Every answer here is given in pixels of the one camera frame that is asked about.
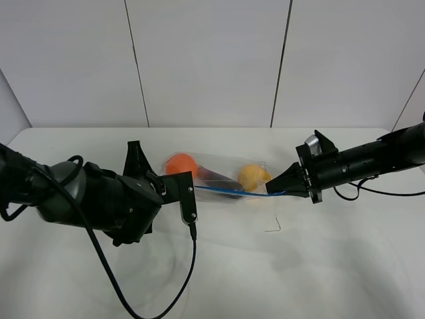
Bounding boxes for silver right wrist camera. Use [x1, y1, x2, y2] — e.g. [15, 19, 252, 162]
[304, 134, 323, 156]

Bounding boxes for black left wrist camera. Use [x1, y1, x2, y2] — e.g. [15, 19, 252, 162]
[159, 171, 197, 225]

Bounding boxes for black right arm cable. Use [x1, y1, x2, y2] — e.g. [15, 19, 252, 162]
[333, 174, 425, 201]

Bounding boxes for orange fruit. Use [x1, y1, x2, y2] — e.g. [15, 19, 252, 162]
[165, 153, 199, 178]

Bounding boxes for dark purple eggplant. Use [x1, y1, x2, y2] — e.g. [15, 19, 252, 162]
[197, 166, 244, 199]

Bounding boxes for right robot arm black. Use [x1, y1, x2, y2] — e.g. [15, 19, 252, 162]
[266, 122, 424, 203]

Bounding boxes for clear zip bag blue seal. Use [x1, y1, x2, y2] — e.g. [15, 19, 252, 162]
[160, 152, 288, 202]

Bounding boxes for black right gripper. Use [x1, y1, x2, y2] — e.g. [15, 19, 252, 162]
[266, 130, 342, 203]

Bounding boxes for black left camera cable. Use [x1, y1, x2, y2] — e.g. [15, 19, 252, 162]
[88, 222, 199, 319]

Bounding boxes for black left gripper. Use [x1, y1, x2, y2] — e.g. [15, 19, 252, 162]
[82, 141, 163, 247]

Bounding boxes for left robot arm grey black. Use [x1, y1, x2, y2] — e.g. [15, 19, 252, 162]
[1, 146, 163, 246]

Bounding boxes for yellow pear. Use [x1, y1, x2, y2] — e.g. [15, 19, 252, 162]
[238, 163, 272, 192]

